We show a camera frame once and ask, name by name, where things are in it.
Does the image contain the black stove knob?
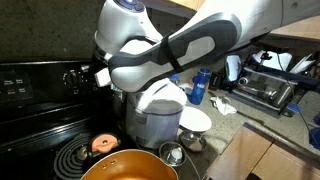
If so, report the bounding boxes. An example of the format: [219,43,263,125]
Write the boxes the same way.
[62,69,83,95]

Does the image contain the black electric stove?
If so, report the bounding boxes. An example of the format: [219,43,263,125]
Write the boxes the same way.
[0,59,134,180]

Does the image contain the white rice cooker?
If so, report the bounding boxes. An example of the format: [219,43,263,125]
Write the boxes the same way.
[125,77,188,150]

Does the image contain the blue water bottle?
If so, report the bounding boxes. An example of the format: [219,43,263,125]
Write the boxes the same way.
[186,67,212,106]

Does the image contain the black perforated utensil holder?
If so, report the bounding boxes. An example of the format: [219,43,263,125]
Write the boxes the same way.
[111,87,128,118]

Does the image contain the white plate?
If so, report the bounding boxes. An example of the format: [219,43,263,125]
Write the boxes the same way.
[178,105,213,133]

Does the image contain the small black box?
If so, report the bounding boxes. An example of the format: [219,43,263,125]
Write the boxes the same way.
[209,71,228,92]

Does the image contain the shallow shiny round bowl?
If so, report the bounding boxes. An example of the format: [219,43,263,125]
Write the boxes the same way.
[178,130,208,153]

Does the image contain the crumpled white cloth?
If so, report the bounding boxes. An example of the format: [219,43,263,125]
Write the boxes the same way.
[209,95,238,117]

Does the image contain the small steel cup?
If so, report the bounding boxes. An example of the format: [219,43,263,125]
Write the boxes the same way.
[158,141,187,168]

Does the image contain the silver toaster oven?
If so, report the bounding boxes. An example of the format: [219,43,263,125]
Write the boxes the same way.
[232,65,299,114]

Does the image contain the wooden base cabinet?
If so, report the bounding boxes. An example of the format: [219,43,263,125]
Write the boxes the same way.
[202,122,320,180]

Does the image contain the black coil burner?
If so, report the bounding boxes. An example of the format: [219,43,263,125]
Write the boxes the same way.
[53,132,101,180]

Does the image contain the white rounded item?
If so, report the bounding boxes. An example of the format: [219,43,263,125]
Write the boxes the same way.
[251,49,293,72]

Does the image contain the small blue flat item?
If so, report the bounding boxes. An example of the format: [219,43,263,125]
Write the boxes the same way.
[285,103,303,115]

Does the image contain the white tilted sheet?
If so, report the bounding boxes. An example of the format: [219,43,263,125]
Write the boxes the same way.
[289,53,316,75]

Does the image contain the blue plastic item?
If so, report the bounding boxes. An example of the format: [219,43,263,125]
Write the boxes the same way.
[308,111,320,151]

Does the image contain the copper pot with orange handles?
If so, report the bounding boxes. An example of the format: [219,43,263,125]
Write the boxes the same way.
[80,132,180,180]

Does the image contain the black camera on stand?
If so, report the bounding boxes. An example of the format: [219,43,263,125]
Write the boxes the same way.
[258,49,273,68]

